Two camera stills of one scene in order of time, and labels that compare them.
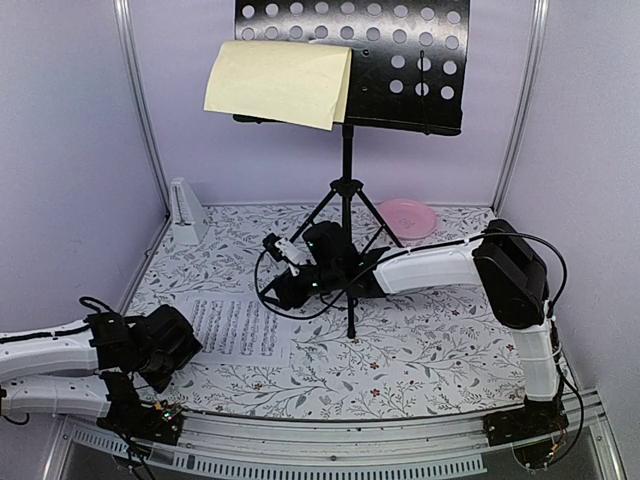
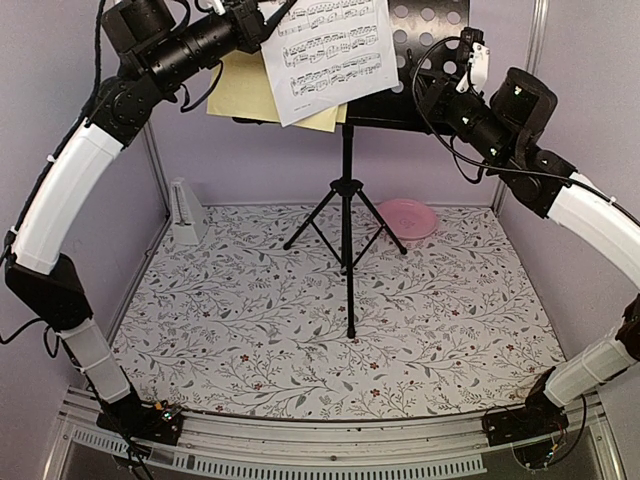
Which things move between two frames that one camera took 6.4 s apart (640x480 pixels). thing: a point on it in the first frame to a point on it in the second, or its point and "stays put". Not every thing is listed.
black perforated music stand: [406, 70] stays put
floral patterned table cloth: [417, 352] stays put
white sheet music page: [235, 328] to [325, 53]
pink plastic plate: [409, 218] stays put
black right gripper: [285, 290] to [434, 99]
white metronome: [189, 223] stays put
